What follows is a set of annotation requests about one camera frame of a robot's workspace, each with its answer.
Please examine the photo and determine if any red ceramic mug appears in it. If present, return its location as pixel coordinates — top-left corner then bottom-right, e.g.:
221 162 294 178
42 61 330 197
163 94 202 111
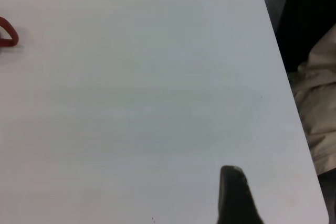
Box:
0 16 19 48

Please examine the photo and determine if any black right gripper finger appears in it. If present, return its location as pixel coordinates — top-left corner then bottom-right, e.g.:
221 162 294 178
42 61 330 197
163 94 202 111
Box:
215 165 265 224

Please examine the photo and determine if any black garment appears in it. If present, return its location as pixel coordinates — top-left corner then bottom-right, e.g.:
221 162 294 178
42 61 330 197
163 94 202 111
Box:
275 0 336 73

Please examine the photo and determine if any beige cloth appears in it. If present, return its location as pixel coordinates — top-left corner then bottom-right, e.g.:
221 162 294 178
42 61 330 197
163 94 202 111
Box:
290 23 336 177

